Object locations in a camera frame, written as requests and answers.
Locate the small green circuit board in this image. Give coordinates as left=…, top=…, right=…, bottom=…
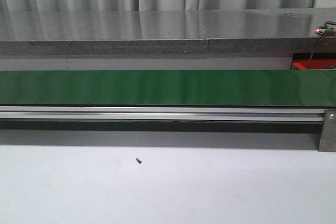
left=314, top=26, right=335, bottom=35

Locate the metal conveyor support bracket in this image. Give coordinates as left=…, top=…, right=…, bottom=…
left=318, top=110, right=336, bottom=152

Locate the aluminium conveyor frame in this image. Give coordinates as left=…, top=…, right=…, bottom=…
left=1, top=106, right=326, bottom=122

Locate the red and black wire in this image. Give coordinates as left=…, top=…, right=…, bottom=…
left=307, top=21, right=336, bottom=70

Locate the grey stone counter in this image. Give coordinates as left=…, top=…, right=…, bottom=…
left=1, top=8, right=335, bottom=56

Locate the red plastic tray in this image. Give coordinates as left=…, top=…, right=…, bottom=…
left=292, top=59, right=335, bottom=70

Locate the green conveyor belt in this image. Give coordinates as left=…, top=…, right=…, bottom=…
left=1, top=70, right=335, bottom=108

